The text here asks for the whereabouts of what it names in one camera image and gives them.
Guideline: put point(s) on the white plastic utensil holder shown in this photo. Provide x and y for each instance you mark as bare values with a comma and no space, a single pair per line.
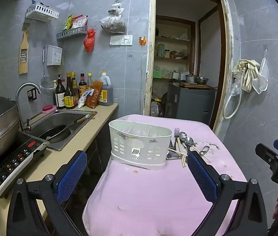
139,137

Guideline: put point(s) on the yellow label sauce bottle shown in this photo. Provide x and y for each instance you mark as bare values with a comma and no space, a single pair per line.
69,98

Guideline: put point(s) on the plastic oil jug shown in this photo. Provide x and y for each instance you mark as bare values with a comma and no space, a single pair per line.
106,91

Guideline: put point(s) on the steel faucet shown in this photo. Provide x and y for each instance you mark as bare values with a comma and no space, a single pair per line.
18,103

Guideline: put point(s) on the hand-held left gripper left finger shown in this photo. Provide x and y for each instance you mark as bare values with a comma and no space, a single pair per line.
72,175

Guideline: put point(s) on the crumpled white plastic bag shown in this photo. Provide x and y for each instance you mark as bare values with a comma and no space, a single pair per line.
156,108

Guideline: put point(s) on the small jar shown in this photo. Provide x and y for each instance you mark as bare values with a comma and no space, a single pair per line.
167,53

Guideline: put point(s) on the white wall basket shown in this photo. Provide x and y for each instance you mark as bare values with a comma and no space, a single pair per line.
42,11

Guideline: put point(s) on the steel sink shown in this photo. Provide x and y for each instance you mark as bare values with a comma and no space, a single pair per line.
55,120

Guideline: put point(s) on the wooden cutting board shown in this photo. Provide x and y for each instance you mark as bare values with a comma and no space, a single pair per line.
198,86

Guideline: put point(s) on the pink sponge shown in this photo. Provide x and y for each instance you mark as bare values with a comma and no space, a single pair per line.
48,109

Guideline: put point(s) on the green box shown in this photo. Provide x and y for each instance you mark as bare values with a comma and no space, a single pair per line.
157,74

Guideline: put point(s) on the wooden grater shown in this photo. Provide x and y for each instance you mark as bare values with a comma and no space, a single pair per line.
23,54

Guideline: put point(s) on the black frying pan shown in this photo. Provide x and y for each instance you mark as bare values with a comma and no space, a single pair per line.
55,134

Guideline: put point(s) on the clear bag dried goods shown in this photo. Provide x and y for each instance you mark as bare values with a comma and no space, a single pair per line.
113,23

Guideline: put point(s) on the dark bottle yellow cap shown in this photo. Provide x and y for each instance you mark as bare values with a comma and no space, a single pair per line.
74,83

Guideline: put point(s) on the black induction cooker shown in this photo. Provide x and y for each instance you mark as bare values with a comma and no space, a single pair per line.
13,162

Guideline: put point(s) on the yellow seasoning packet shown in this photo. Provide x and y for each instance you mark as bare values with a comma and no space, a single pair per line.
67,22

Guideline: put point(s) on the worn white door frame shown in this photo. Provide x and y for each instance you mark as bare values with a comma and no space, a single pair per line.
227,54

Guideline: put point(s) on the wooden shelf unit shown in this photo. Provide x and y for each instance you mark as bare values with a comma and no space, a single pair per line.
173,40

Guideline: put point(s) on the clear bottle yellow cap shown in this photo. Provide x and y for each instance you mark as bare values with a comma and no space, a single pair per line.
89,81

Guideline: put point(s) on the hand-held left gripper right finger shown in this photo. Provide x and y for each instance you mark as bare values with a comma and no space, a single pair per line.
202,177

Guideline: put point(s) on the black wall socket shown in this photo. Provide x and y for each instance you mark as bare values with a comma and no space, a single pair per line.
32,94

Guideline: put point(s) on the beige kitchen counter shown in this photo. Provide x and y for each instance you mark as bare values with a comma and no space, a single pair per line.
97,120

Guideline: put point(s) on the grey wall basket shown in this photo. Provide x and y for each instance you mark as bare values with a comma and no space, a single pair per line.
71,33

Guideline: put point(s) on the white blue packet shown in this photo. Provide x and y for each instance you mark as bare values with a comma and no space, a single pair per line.
83,99

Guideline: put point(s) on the grey washing machine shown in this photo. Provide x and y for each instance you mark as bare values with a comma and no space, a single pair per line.
190,103

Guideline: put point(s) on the white wall box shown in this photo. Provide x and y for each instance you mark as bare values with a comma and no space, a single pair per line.
54,55

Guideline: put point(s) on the metal spoon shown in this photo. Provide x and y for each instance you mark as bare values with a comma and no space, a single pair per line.
190,141
183,136

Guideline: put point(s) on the pink floral tablecloth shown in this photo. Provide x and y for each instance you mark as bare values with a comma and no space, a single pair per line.
153,196

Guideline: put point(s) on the grey metal utensil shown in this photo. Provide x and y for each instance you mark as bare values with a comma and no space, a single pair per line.
171,154

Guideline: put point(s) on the small lidded steel pot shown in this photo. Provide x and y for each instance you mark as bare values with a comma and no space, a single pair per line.
190,78

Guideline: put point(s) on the steel bowl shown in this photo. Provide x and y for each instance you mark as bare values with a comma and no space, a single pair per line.
202,80

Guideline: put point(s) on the white enamel pot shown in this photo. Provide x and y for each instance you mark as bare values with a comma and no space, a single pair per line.
175,75

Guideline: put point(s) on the white wall switch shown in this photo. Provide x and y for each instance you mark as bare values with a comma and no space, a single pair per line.
115,40

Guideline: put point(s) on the dark bottle red cap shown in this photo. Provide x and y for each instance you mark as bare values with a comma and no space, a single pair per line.
82,86

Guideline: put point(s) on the brown snack packet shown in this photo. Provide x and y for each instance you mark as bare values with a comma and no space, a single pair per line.
94,95

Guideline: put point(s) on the metal mesh strainer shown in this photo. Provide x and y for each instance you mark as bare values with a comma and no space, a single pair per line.
47,86

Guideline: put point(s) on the clear plastic bag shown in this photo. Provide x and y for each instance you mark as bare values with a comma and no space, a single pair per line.
236,87

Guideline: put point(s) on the red plastic bag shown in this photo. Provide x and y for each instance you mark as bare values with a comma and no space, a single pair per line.
89,41

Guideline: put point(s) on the wooden chopstick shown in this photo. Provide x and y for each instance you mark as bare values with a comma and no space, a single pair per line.
181,153
177,152

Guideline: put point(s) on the white wall socket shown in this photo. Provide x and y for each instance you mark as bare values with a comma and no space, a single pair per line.
126,40

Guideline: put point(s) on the metal fork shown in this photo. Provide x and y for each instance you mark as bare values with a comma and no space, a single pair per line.
177,133

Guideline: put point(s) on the red seasoning packets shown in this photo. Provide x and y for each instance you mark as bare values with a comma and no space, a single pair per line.
80,22

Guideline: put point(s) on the orange plug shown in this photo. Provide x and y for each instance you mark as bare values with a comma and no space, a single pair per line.
142,40

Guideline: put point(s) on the metal peeler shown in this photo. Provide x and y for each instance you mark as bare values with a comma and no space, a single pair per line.
204,151

